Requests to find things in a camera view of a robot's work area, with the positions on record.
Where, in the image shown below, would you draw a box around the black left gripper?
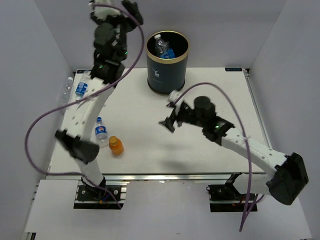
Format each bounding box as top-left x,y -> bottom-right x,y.
90,0 -> 142,61

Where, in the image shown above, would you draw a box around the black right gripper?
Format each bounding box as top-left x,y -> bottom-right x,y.
158,104 -> 205,134

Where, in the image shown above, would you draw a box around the clear bottle blue label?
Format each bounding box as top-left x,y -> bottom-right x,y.
154,34 -> 170,59

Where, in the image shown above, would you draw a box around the small orange juice bottle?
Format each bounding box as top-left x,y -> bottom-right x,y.
108,136 -> 124,156

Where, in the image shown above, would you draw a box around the blue cap blue label bottle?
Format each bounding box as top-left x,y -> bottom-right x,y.
159,48 -> 176,60

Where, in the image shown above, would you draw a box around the pepsi label clear bottle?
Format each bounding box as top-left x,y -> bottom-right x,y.
94,116 -> 109,147

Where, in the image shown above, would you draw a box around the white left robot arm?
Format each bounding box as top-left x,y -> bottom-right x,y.
55,0 -> 144,200

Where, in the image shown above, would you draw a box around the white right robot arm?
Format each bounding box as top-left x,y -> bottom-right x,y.
159,90 -> 309,206

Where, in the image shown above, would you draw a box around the dark blue gold-rimmed bin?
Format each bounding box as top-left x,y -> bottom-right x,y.
146,30 -> 190,95

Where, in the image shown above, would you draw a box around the blue corner sticker right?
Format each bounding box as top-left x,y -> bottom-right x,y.
224,67 -> 243,72

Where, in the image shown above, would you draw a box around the blue corner sticker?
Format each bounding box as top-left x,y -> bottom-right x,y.
224,67 -> 243,72
75,69 -> 91,74

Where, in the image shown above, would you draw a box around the blue corner sticker left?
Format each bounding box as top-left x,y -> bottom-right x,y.
75,69 -> 91,74

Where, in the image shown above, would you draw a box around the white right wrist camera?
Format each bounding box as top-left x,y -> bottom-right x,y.
167,90 -> 185,115

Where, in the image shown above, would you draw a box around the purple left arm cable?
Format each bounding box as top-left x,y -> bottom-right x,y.
24,3 -> 145,210

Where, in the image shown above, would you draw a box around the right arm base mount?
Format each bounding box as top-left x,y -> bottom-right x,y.
206,172 -> 247,213

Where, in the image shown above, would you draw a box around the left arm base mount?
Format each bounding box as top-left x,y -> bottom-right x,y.
73,181 -> 127,210

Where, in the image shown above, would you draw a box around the clear bottle at left wall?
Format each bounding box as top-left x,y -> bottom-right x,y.
59,77 -> 74,107

